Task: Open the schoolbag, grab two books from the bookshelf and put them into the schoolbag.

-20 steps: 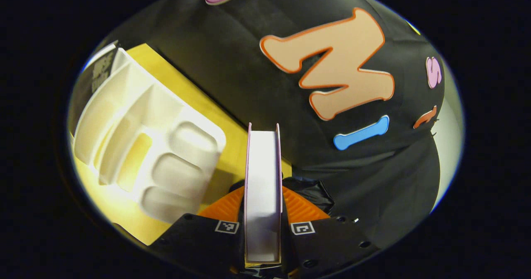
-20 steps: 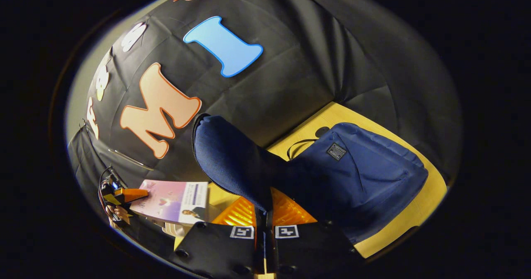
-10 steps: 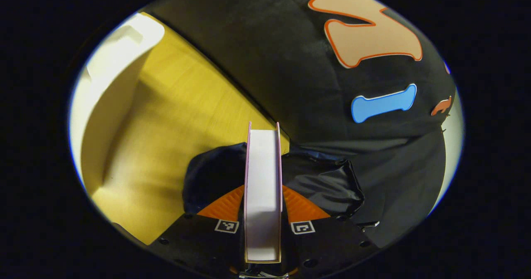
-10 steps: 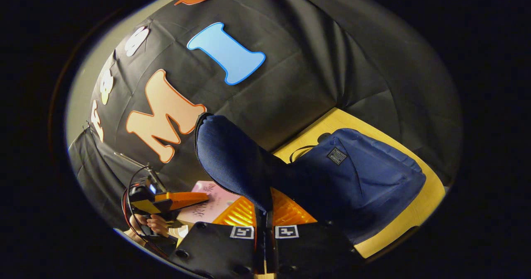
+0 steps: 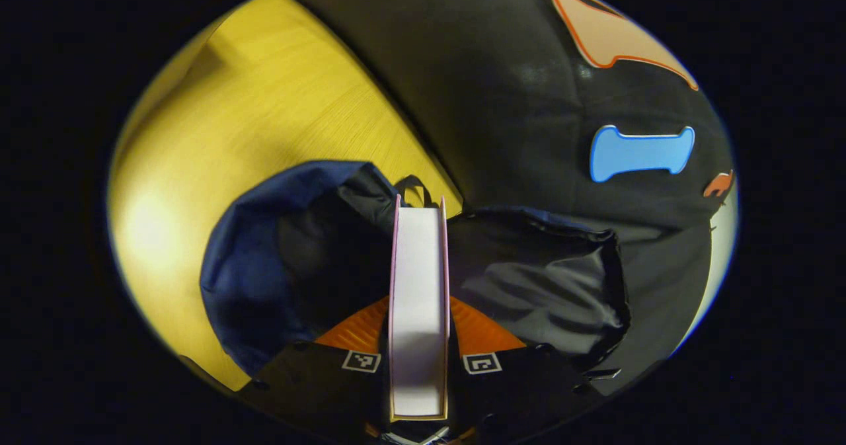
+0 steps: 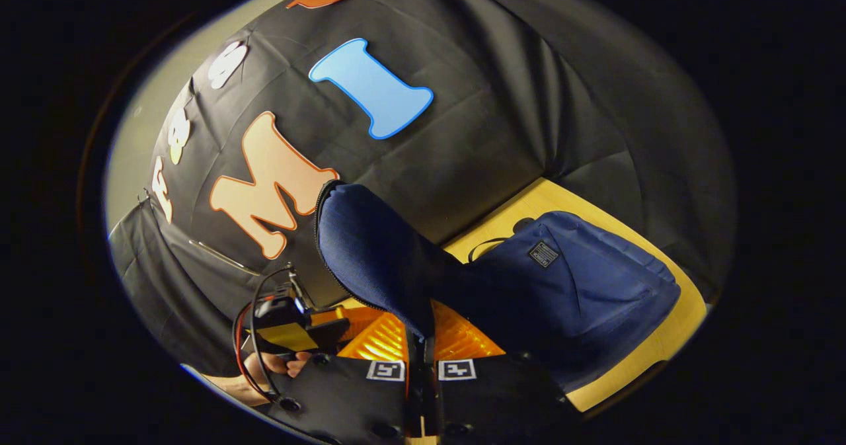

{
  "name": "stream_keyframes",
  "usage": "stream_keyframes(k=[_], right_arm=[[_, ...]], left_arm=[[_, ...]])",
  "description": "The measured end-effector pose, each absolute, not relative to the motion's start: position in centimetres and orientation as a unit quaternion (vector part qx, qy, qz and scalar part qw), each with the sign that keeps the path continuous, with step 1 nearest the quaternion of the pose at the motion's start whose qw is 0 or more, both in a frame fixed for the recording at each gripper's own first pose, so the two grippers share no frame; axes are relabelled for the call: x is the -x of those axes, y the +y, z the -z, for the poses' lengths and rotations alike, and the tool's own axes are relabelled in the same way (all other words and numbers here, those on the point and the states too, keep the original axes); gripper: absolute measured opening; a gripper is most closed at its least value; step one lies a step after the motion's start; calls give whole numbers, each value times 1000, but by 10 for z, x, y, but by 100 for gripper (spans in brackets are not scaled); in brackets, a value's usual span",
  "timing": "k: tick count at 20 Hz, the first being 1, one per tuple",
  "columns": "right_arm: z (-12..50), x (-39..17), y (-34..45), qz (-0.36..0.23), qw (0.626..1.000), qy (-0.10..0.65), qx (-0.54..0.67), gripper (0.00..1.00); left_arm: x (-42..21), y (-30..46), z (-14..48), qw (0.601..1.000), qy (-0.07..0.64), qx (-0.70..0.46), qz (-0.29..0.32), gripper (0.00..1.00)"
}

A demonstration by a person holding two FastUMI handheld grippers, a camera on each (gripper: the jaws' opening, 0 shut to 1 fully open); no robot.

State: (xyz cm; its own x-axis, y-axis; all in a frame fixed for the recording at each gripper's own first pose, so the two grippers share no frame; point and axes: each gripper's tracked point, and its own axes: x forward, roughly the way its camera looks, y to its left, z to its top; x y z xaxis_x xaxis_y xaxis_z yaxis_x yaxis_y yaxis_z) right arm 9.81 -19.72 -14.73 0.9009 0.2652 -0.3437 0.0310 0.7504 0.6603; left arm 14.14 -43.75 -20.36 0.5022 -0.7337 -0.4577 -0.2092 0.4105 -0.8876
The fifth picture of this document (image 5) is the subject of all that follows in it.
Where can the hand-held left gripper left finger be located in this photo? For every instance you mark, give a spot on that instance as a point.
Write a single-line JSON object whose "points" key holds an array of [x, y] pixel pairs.
{"points": [[317, 392]]}

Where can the pink cover book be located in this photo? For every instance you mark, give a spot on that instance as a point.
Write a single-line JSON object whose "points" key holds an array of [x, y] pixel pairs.
{"points": [[418, 299]]}

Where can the blue fabric schoolbag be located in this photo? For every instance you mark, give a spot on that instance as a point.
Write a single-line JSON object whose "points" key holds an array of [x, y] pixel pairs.
{"points": [[251, 266]]}

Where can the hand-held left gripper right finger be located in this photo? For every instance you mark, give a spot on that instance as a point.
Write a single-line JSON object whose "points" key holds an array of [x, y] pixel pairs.
{"points": [[515, 392]]}

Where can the black backdrop cloth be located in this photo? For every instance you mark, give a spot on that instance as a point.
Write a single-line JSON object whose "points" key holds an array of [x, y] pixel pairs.
{"points": [[515, 101]]}

